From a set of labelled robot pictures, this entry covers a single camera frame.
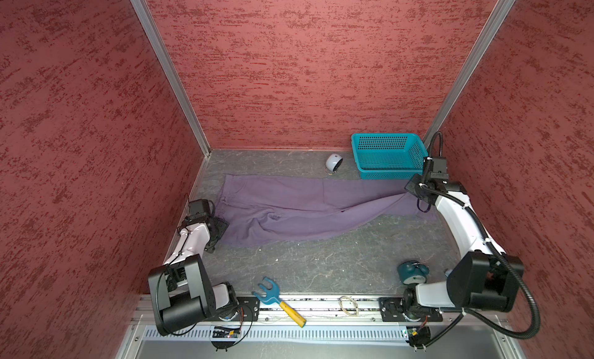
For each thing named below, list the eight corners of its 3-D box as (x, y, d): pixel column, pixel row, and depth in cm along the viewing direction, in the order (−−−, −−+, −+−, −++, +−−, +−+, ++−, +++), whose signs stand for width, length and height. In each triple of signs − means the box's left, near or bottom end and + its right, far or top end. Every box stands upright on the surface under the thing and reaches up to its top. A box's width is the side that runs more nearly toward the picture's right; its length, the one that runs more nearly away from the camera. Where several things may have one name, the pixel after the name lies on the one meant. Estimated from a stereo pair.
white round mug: (323, 172, 115) (324, 159, 107) (330, 164, 118) (332, 151, 111) (332, 177, 113) (334, 164, 105) (339, 169, 116) (342, 156, 109)
